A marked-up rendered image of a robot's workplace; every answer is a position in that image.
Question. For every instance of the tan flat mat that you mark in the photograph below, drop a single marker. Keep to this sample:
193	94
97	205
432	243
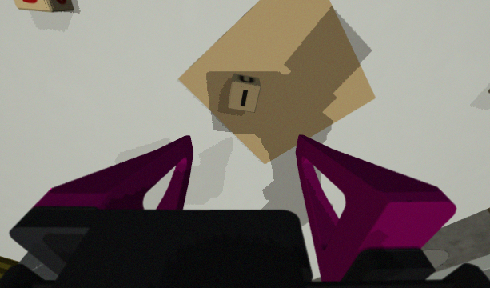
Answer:
309	74

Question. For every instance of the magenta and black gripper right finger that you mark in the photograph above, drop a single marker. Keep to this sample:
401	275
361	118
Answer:
383	208

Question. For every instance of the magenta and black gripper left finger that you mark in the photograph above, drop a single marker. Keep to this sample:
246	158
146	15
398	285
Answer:
124	185

